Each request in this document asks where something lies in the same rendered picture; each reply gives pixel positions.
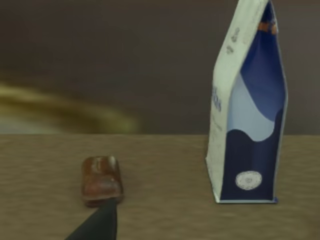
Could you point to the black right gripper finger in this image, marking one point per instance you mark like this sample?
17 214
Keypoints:
100 222

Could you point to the white and blue standing pouch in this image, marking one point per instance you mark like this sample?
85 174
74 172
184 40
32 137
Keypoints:
252 120

